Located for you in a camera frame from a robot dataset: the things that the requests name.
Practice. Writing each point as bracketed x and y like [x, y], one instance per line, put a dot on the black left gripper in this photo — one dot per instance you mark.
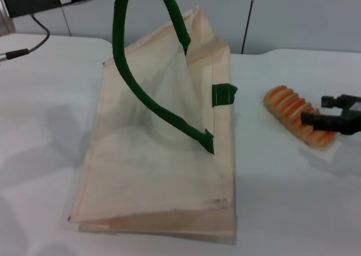
[31, 0]

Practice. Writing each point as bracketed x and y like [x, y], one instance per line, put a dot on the thin dark background pole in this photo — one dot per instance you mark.
[248, 19]

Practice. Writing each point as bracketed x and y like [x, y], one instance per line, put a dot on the orange striped bread loaf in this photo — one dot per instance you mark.
[285, 106]

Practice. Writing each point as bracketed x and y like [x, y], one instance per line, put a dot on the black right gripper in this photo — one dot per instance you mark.
[352, 118]

